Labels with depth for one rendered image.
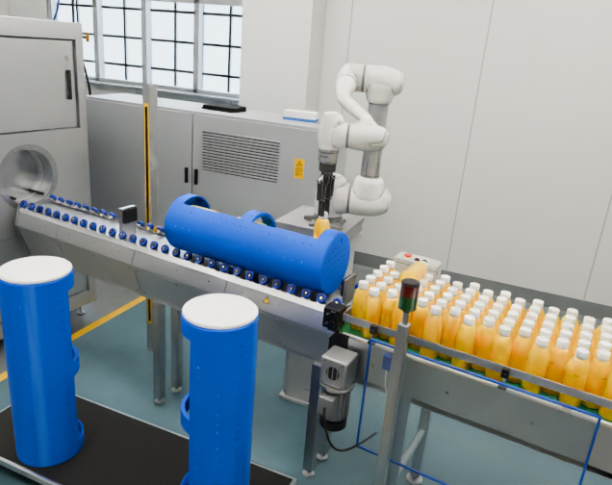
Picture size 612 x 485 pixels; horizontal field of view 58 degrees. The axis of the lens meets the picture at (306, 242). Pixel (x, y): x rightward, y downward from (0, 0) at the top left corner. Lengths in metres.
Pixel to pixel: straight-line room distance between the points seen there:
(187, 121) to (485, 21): 2.46
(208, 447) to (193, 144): 2.70
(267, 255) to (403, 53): 2.97
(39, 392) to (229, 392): 0.88
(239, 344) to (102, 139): 3.24
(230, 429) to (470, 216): 3.39
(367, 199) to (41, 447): 1.89
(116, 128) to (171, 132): 0.54
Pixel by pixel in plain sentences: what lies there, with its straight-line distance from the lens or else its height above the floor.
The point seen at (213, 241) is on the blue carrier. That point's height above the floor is 1.10.
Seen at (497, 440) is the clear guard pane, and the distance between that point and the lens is 2.18.
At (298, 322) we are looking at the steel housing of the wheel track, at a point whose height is 0.83.
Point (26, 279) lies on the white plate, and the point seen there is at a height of 1.04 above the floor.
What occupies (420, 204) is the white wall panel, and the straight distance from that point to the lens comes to 5.11.
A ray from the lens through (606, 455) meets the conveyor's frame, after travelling 2.18.
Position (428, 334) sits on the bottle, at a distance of 2.15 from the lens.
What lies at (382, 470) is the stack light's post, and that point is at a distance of 2.30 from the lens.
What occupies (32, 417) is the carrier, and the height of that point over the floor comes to 0.42.
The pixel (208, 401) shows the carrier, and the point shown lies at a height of 0.73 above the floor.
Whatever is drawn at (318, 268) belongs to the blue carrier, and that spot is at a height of 1.11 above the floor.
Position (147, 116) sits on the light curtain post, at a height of 1.52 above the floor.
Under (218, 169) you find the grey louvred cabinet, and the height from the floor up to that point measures 1.03.
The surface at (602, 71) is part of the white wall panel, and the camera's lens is 4.89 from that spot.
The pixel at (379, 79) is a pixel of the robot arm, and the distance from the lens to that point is 2.80.
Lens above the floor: 1.98
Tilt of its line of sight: 19 degrees down
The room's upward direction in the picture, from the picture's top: 5 degrees clockwise
